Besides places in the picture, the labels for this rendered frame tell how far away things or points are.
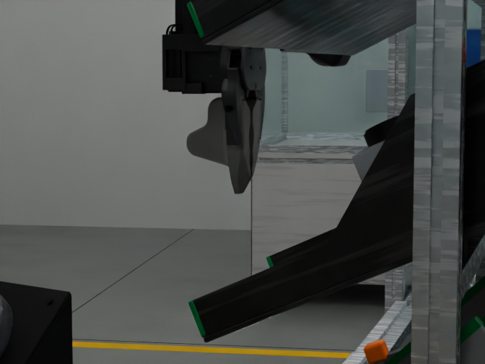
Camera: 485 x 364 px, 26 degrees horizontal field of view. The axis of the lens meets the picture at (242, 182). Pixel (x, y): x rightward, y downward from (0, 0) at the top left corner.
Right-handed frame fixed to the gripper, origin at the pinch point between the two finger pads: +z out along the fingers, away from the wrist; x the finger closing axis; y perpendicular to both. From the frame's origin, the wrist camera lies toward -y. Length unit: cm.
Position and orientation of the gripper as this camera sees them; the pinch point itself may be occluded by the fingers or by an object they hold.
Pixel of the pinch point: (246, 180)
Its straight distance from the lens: 100.5
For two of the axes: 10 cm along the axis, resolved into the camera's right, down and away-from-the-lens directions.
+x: -3.0, 0.9, -9.5
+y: -9.5, -0.3, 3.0
